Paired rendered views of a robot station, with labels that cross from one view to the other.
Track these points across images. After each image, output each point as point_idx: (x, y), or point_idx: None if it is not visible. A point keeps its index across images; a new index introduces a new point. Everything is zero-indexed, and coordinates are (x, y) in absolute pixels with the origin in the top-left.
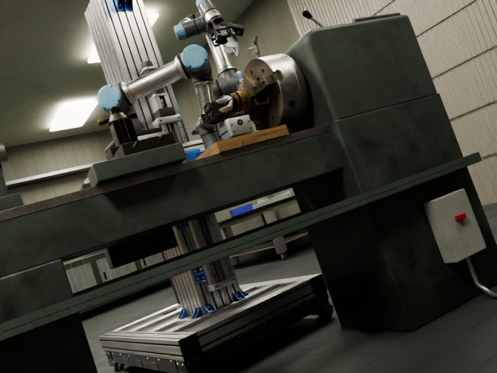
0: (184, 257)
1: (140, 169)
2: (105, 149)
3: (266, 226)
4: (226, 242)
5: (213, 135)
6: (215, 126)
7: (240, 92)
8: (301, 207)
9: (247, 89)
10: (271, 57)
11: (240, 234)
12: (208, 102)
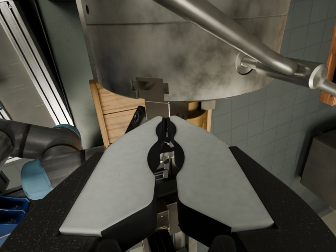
0: (81, 148)
1: None
2: None
3: (53, 56)
4: (69, 108)
5: (80, 149)
6: (2, 148)
7: (203, 121)
8: (55, 0)
9: (211, 109)
10: (280, 48)
11: (63, 92)
12: (168, 174)
